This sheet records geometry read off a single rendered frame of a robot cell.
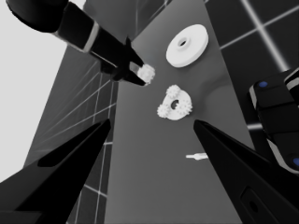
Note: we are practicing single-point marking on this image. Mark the large thick white disc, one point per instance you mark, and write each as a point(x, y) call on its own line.
point(194, 46)

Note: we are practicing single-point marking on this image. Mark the white round pinned carrier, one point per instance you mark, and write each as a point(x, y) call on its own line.
point(172, 115)

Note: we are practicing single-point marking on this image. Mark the small white T-shaped piece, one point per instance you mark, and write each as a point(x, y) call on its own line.
point(196, 156)

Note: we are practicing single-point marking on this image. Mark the dark robot body block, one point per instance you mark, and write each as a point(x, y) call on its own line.
point(274, 105)

